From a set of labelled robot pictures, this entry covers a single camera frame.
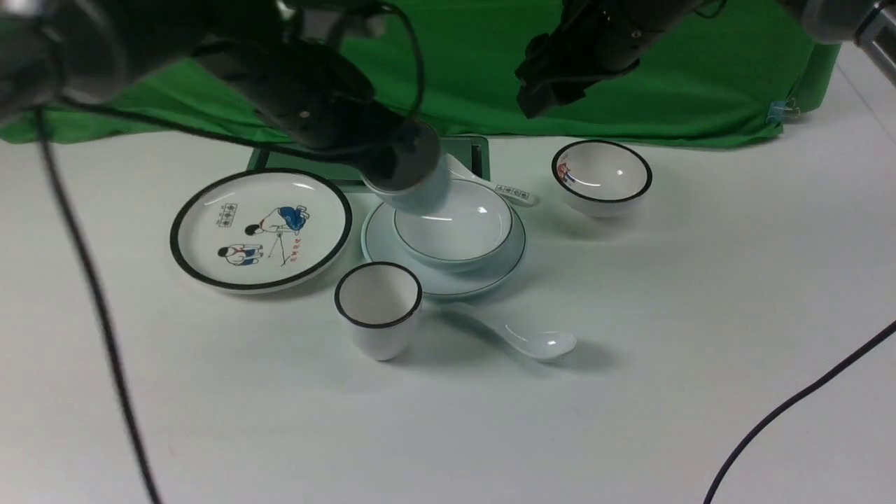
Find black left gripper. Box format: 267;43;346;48
192;39;421;164

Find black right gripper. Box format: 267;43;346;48
514;1;703;118

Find pale blue cup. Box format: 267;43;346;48
356;121;451;215

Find pale blue large bowl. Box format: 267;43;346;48
391;179;522;272

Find plain white ceramic spoon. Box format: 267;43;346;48
439;302;578;363

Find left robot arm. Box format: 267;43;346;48
2;1;426;162

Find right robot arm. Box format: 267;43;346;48
515;1;894;118

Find small black-rimmed illustrated bowl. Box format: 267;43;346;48
550;140;654;219

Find green backdrop cloth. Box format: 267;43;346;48
2;1;839;148

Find black-rimmed illustrated plate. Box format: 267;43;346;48
169;169;354;294

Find white spoon with print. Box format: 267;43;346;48
444;154;540;208

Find pale blue plain plate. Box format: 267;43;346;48
360;204;527;301

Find dark green rectangular tray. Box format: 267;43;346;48
246;135;491;193

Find metal binder clip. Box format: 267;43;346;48
765;98;802;124

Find white black-rimmed cup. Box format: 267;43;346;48
334;262;424;361

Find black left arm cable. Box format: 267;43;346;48
34;0;428;504

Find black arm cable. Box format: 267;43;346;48
702;321;896;504
34;0;428;504

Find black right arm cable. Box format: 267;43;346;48
702;321;896;504

